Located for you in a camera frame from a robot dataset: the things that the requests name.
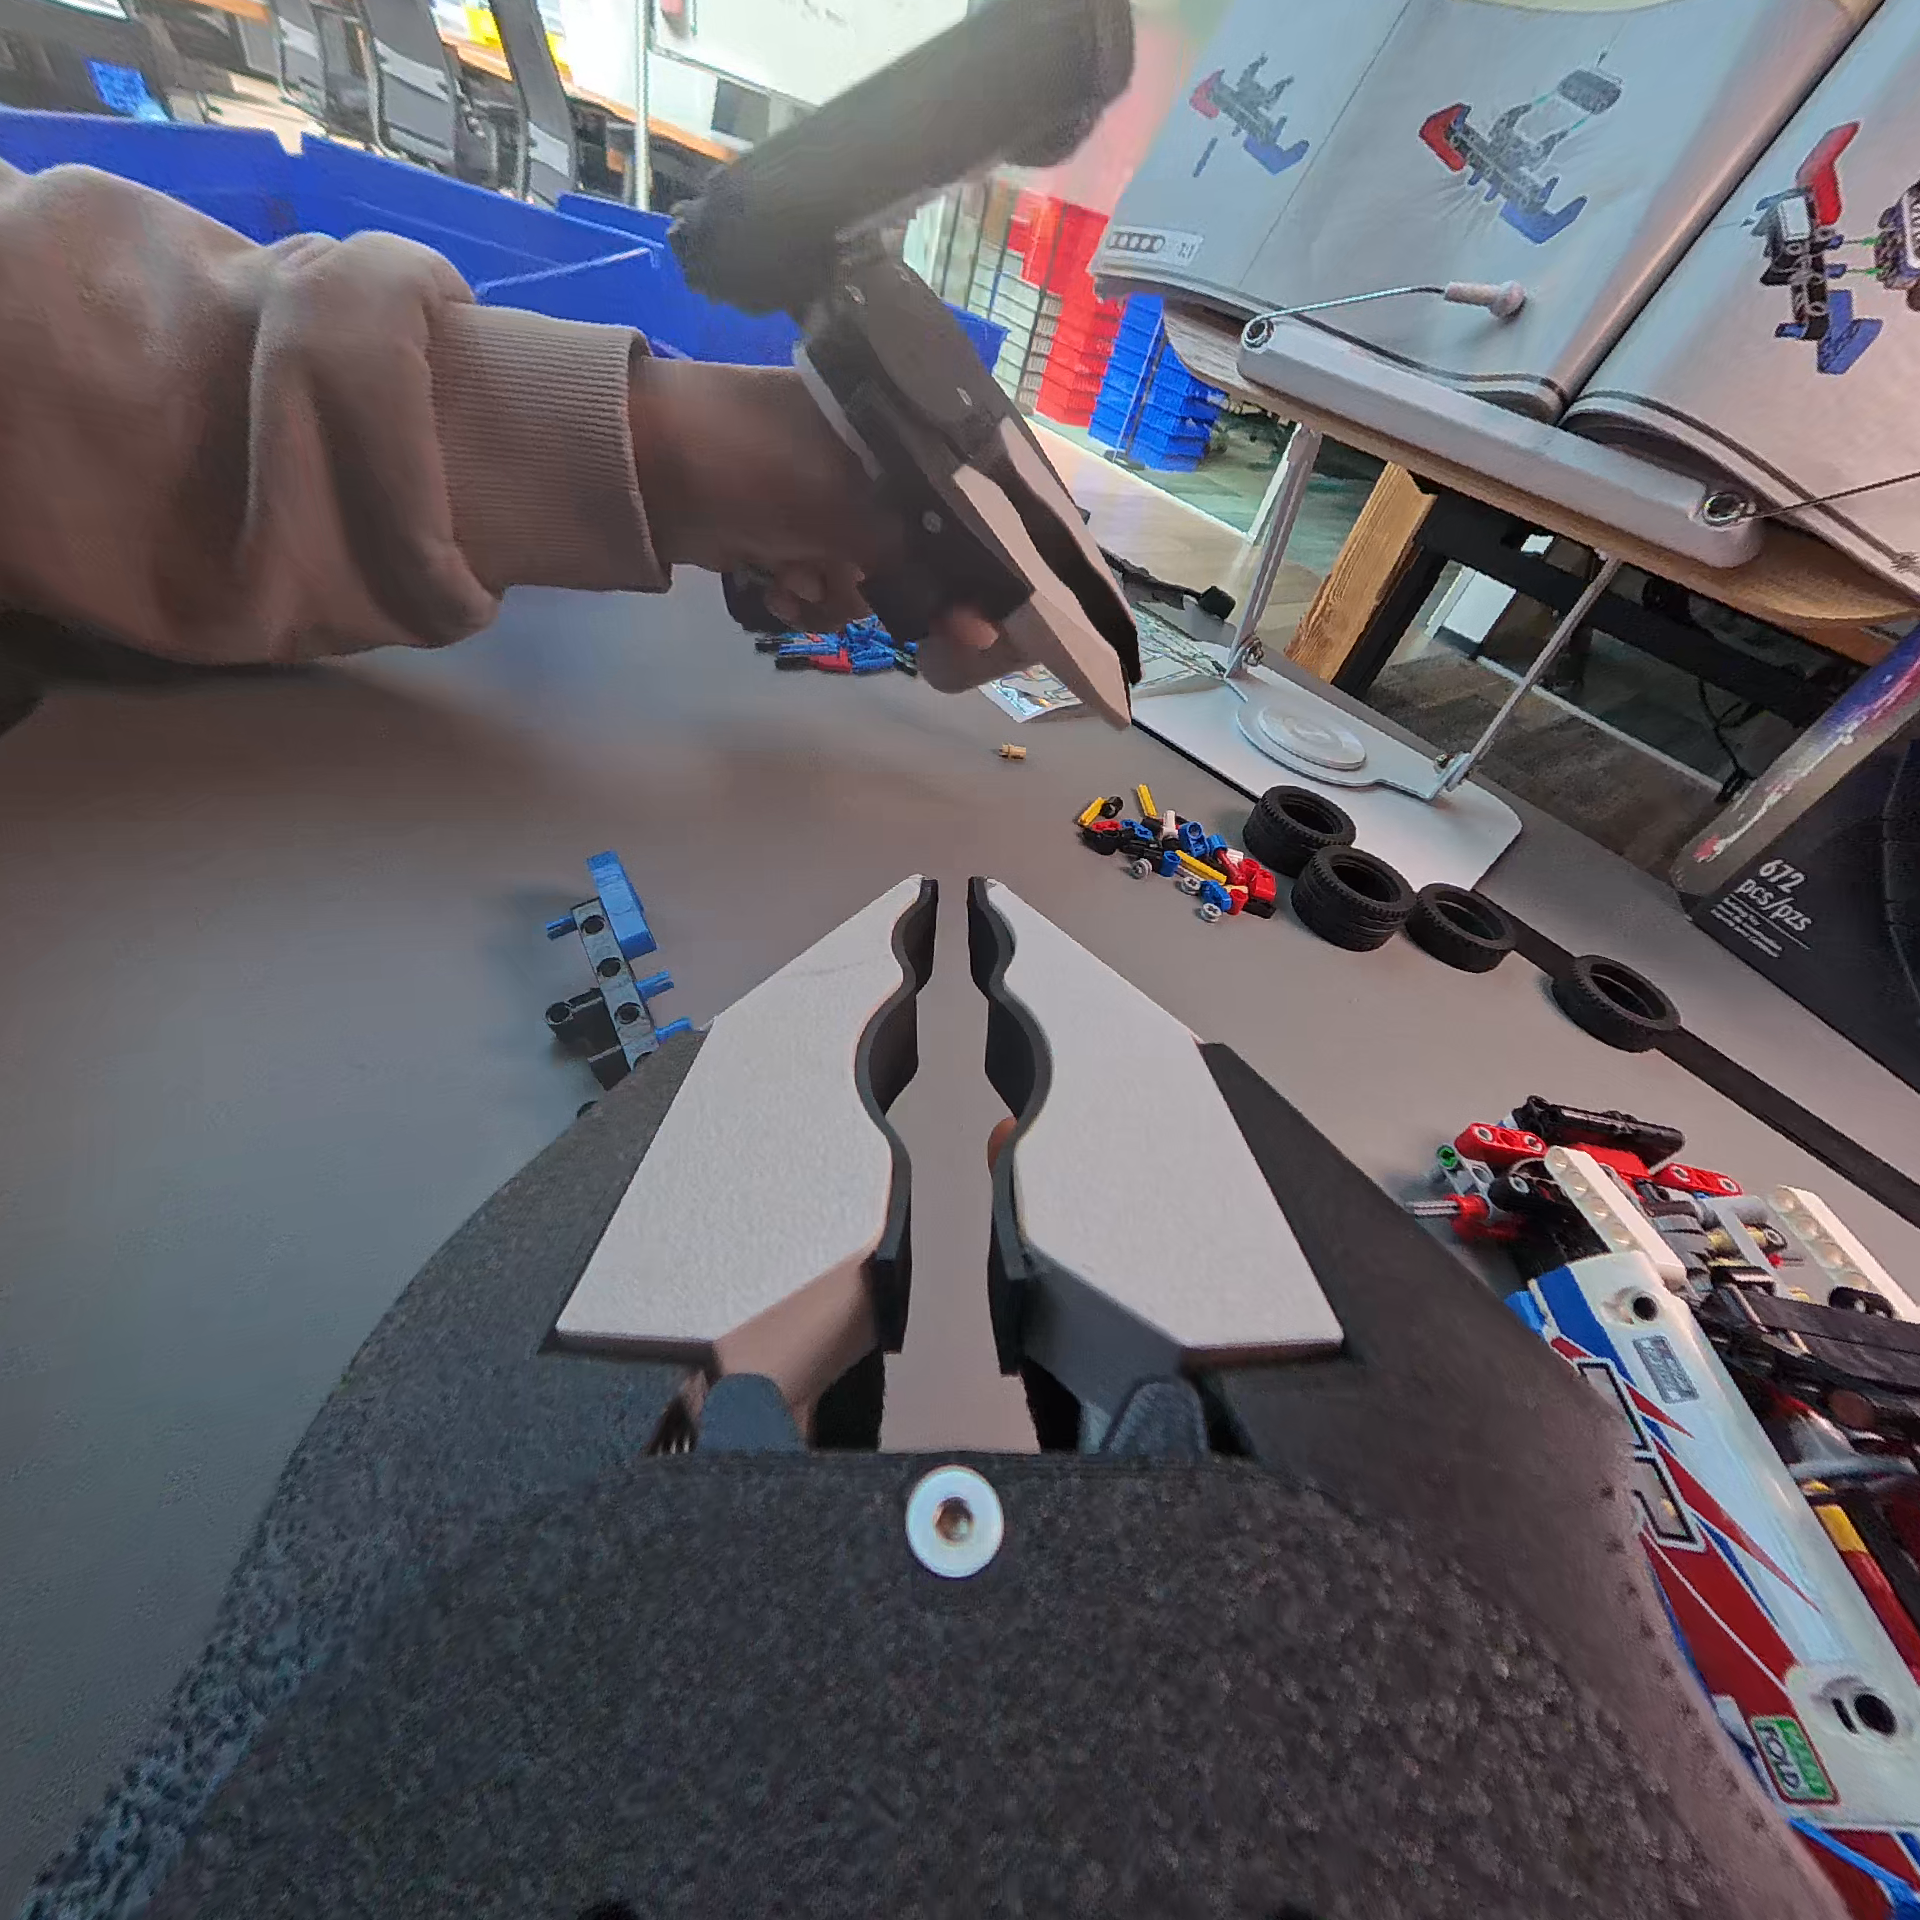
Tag toy set box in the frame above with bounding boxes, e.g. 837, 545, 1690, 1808
1668, 622, 1920, 1088

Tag wooden table leg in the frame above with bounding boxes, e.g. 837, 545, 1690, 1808
1288, 462, 1444, 684

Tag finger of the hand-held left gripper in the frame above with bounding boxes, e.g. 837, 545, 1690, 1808
1005, 415, 1147, 687
928, 448, 1137, 729

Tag pile of blue pins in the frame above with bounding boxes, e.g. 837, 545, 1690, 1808
754, 613, 921, 678

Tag black beam assembly blue pins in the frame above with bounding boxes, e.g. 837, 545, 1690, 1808
545, 849, 697, 1092

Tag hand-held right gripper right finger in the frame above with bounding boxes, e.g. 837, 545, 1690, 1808
965, 872, 1346, 1415

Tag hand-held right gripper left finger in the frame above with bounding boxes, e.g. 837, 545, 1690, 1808
555, 872, 941, 1450

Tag person's left hand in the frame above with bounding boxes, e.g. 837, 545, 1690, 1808
626, 357, 1009, 696

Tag large blue storage bin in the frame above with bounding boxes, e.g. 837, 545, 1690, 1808
293, 132, 805, 367
0, 106, 309, 230

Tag rack of red blue bins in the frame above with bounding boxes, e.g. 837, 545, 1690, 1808
1009, 191, 1233, 472

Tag pile of mixed small bricks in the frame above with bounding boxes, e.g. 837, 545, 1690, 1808
1074, 782, 1280, 921

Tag open instruction booklet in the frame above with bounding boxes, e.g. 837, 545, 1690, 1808
1092, 0, 1920, 577

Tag toy race car model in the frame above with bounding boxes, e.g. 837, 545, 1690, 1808
1410, 1094, 1920, 1920

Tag black office chair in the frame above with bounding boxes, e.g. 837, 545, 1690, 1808
482, 0, 591, 208
269, 0, 505, 178

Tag white book stand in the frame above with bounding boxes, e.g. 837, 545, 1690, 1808
1132, 277, 1920, 888

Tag black desk strip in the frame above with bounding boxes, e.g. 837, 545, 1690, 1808
1476, 892, 1920, 1192

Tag small black object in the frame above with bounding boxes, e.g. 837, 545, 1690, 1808
1101, 545, 1243, 623

